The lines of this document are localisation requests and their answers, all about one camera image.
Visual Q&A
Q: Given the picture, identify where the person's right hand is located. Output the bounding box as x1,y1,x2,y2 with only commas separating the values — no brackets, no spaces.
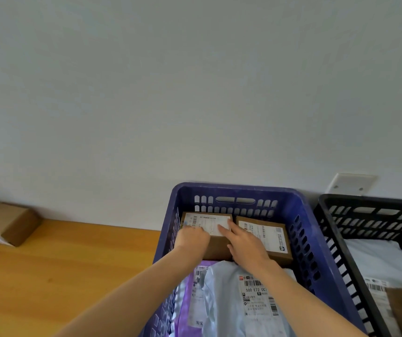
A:
218,219,275,268

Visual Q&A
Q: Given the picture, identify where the person's left hand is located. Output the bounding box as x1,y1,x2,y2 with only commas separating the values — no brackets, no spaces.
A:
174,224,211,257

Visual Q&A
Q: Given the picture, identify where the cardboard box with white label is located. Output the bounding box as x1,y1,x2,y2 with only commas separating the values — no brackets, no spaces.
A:
180,212,235,262

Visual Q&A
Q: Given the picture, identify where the person's left forearm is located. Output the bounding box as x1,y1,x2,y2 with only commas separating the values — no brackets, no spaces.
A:
52,246,196,337

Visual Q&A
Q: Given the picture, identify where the person's right forearm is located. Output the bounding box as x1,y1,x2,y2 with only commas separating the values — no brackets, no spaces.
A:
240,260,367,337

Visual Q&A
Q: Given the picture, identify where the cardboard box with blue-logo label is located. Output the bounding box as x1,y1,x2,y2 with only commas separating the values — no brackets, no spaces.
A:
235,216,295,268

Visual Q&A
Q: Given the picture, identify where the grey mailer bag with label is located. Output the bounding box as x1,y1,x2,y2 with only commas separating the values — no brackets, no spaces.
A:
201,260,299,337

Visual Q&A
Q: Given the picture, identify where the purple mailer bag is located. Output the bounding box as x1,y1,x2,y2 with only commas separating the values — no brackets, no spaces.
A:
174,260,220,337

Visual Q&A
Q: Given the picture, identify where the blue plastic basket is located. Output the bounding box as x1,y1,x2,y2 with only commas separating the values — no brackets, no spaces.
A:
139,182,368,337

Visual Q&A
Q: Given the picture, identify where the black plastic basket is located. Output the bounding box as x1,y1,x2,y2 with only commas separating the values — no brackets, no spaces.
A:
313,194,402,337

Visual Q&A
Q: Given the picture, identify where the white mailer bag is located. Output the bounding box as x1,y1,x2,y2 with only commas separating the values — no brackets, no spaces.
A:
343,238,402,337

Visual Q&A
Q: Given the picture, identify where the large brown cardboard box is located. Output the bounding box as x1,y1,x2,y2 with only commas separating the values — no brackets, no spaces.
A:
0,202,43,247

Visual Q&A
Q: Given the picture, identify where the white wall socket plate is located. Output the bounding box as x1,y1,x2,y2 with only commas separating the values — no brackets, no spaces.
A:
325,173,377,197

